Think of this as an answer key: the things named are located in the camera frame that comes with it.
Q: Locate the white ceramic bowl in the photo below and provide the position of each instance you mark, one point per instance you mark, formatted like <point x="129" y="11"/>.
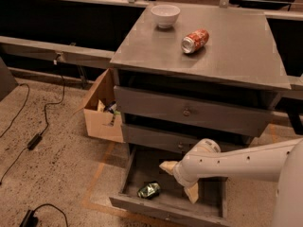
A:
<point x="165" y="16"/>

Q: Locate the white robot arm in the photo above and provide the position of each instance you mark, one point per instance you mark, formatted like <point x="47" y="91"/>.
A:
<point x="279" y="162"/>

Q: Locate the grey drawer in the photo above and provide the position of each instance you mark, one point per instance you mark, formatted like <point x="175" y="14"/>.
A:
<point x="191" y="111"/>
<point x="177" y="141"/>
<point x="172" y="203"/>

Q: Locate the grey middle drawer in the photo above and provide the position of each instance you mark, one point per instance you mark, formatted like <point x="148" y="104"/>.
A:
<point x="177" y="141"/>

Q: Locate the grey bottom drawer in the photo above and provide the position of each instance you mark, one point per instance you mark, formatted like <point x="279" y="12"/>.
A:
<point x="172" y="203"/>

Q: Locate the red soda can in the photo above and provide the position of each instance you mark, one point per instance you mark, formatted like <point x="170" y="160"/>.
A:
<point x="194" y="41"/>

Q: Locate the black power adapter with cable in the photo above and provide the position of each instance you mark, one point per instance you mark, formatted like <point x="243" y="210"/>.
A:
<point x="38" y="136"/>

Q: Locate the cardboard box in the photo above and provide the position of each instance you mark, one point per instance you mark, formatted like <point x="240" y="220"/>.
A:
<point x="101" y="124"/>

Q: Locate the green soda can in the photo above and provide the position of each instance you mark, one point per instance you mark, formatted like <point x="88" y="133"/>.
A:
<point x="149" y="191"/>

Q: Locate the grey drawer cabinet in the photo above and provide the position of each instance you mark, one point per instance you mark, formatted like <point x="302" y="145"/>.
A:
<point x="215" y="74"/>

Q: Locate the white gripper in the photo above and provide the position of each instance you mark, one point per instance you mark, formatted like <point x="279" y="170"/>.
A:
<point x="180" y="173"/>

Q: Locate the black adapter bottom left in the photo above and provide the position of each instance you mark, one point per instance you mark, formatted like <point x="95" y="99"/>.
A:
<point x="30" y="220"/>

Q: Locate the grey metal rail frame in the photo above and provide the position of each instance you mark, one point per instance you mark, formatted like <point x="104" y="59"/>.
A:
<point x="63" y="51"/>

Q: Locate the items inside cardboard box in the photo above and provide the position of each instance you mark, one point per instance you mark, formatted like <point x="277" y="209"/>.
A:
<point x="110" y="108"/>

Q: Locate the grey top drawer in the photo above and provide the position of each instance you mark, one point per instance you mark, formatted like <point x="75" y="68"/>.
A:
<point x="191" y="111"/>

